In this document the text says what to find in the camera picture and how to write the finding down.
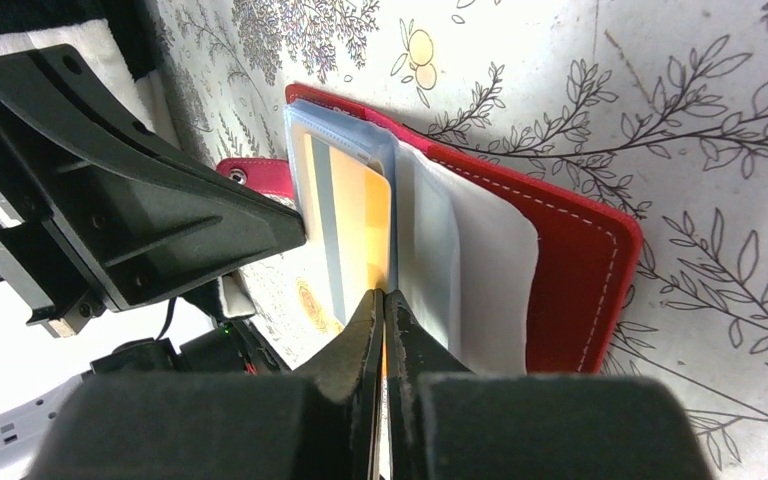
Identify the floral patterned table mat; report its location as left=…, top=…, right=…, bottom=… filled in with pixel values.
left=147, top=1, right=768, bottom=479

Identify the red leather card holder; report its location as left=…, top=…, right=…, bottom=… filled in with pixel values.
left=217, top=84, right=642, bottom=375

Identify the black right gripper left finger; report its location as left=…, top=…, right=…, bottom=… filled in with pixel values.
left=294, top=289, right=384, bottom=479

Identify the yellow credit card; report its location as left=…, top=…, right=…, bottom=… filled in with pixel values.
left=291, top=123, right=391, bottom=334

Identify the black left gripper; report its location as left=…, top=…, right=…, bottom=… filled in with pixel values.
left=0, top=45, right=305, bottom=338

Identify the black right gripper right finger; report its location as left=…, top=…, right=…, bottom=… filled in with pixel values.
left=384, top=290, right=468, bottom=479

